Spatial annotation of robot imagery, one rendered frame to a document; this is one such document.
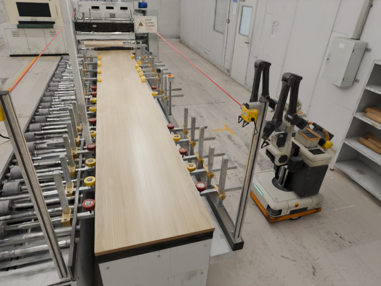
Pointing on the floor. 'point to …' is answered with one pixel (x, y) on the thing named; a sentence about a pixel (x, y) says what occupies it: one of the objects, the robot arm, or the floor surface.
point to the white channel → (76, 73)
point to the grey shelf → (354, 163)
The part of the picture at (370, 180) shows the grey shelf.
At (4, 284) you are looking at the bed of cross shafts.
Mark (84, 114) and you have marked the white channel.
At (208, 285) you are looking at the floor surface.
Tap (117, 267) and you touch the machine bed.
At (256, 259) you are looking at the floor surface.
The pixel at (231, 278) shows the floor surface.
